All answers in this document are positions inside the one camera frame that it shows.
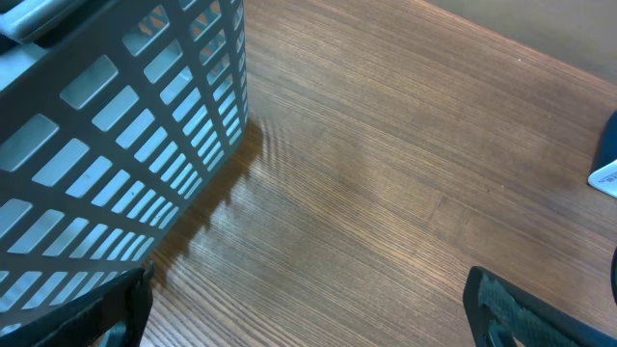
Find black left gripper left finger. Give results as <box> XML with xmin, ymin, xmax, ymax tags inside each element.
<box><xmin>1</xmin><ymin>265</ymin><xmax>153</xmax><ymax>347</ymax></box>

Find white barcode scanner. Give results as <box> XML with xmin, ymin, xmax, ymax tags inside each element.
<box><xmin>587</xmin><ymin>113</ymin><xmax>617</xmax><ymax>198</ymax></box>

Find grey plastic mesh basket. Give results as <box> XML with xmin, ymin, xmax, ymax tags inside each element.
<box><xmin>1</xmin><ymin>0</ymin><xmax>249</xmax><ymax>334</ymax></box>

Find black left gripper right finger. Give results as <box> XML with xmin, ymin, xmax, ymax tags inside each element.
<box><xmin>463</xmin><ymin>266</ymin><xmax>616</xmax><ymax>347</ymax></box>

